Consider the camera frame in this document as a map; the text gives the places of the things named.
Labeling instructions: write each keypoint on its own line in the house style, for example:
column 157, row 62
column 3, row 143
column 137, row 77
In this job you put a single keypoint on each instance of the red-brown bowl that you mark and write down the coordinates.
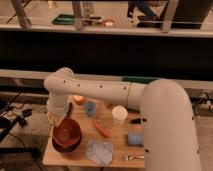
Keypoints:
column 67, row 133

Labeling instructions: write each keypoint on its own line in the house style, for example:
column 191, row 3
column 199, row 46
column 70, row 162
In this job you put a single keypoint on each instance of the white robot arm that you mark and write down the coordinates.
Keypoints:
column 170, row 137

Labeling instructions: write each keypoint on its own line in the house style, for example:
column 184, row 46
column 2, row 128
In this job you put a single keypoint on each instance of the green plastic tray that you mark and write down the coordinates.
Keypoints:
column 142, row 80

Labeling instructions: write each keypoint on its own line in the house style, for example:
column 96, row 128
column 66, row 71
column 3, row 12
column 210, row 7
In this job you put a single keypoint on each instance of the far green tray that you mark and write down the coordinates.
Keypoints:
column 63, row 19

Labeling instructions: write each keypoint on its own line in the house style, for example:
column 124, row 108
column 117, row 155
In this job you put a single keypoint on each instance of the blue small cup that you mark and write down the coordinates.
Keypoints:
column 89, row 108

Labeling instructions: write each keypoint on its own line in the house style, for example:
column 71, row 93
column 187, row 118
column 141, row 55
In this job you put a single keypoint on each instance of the white cup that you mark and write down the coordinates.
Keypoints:
column 119, row 114

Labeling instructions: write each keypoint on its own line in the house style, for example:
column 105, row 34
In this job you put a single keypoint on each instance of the orange round fruit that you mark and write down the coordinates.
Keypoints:
column 78, row 99

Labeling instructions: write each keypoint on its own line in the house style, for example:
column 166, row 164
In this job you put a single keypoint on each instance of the black rectangular block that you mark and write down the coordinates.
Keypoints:
column 69, row 110

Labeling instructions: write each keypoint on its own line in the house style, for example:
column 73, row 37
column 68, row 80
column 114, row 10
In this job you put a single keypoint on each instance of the orange carrot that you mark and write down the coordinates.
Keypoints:
column 104, row 132

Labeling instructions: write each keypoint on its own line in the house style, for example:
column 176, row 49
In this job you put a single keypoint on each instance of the wooden table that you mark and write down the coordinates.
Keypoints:
column 118, row 136

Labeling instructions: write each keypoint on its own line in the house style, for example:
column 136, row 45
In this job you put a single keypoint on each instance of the blue sponge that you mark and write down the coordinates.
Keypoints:
column 134, row 139

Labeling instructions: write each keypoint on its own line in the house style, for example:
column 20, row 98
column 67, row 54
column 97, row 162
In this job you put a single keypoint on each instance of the far red-white object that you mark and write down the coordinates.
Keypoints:
column 108, row 23

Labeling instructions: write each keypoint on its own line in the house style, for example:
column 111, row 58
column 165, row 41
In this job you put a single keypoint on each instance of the grey-blue crumpled cloth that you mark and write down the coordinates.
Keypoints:
column 99, row 152

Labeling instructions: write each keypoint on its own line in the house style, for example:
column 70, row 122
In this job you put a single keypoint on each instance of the dark brown bottom bowl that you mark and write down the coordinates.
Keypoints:
column 67, row 149

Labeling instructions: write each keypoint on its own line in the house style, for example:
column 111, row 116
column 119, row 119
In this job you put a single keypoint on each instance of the silver fork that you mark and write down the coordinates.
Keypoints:
column 129, row 157

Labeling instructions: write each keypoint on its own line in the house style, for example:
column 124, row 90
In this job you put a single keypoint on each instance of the black-handled tool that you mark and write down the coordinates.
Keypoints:
column 138, row 120

